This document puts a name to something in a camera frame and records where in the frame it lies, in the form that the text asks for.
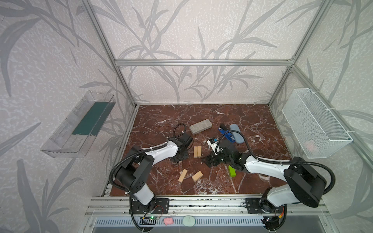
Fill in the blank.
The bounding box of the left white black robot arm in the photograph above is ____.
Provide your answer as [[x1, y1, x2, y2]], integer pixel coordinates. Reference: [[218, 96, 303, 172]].
[[109, 133, 193, 205]]

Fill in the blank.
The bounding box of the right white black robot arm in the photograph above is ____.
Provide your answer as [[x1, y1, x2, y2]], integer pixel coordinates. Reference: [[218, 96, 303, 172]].
[[203, 138, 336, 213]]

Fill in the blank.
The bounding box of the green block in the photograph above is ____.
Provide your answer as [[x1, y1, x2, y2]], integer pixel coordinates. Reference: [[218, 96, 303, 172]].
[[228, 166, 237, 178]]

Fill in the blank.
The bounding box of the wood block bottom slanted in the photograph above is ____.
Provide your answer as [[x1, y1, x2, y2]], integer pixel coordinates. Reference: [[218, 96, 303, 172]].
[[178, 169, 187, 183]]

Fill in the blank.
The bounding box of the blue stapler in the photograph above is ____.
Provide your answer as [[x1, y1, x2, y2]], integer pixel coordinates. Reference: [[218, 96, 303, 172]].
[[219, 123, 235, 143]]

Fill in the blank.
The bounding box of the blue-grey oval case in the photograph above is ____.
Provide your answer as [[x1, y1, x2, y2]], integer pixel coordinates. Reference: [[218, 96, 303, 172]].
[[229, 124, 244, 144]]

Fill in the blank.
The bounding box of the grey stone brick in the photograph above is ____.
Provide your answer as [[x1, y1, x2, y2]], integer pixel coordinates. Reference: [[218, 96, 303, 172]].
[[189, 119, 212, 135]]

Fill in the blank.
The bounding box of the pale green round disc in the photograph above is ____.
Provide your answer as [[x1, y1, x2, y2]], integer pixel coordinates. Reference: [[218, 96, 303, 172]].
[[182, 216, 196, 227]]

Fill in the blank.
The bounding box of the pink object in basket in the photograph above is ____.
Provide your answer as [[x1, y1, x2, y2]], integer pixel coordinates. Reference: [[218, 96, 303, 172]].
[[305, 140, 318, 154]]

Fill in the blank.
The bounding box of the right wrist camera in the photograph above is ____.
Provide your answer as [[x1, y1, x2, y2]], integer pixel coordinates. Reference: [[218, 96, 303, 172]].
[[207, 138, 218, 155]]

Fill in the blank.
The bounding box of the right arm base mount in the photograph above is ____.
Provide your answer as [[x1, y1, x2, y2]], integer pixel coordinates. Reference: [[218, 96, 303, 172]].
[[243, 198, 283, 215]]

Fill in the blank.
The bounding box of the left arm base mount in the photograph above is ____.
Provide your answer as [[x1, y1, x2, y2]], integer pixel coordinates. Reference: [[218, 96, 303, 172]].
[[129, 198, 170, 215]]

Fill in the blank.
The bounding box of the white wire mesh basket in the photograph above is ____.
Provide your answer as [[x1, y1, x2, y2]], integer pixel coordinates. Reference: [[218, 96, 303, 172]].
[[282, 88, 353, 159]]

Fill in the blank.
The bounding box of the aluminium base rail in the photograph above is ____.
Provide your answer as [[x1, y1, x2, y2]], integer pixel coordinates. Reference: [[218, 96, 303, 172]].
[[84, 195, 331, 217]]

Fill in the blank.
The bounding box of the aluminium frame crossbar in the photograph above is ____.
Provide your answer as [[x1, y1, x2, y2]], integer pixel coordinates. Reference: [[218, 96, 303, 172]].
[[115, 59, 292, 67]]

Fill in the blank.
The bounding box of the clear plastic wall bin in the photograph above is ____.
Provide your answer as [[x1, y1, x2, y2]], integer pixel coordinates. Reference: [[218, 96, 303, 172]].
[[41, 91, 116, 158]]

